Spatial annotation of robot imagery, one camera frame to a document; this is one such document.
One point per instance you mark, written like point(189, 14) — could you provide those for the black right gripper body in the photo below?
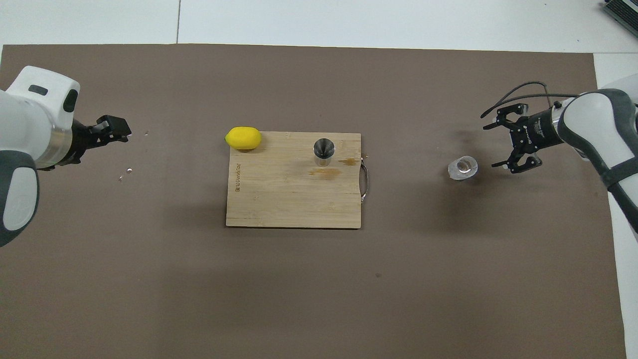
point(541, 130)

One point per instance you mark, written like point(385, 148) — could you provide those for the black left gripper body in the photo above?
point(82, 142)

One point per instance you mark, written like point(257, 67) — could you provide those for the small clear glass cup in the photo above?
point(463, 168)

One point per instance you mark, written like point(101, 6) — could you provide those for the steel double jigger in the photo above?
point(324, 149)

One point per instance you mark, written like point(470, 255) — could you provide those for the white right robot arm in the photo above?
point(598, 119)

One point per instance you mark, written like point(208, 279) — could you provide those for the yellow lemon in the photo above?
point(243, 138)

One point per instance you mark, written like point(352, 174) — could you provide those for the grey ribbed device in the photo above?
point(623, 12)

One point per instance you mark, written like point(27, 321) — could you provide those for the bamboo cutting board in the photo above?
point(294, 199)

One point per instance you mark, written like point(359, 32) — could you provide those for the brown table mat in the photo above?
point(299, 299)

